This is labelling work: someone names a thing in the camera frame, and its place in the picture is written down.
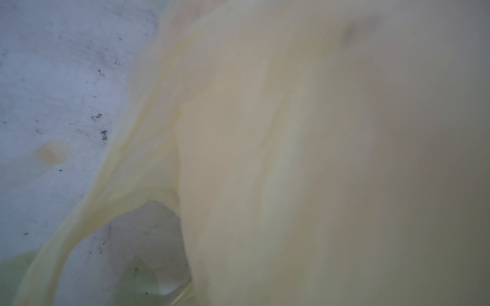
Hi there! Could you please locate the cream printed plastic bag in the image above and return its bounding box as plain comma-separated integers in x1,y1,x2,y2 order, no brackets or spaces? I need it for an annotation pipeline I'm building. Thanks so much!
14,1,489,305

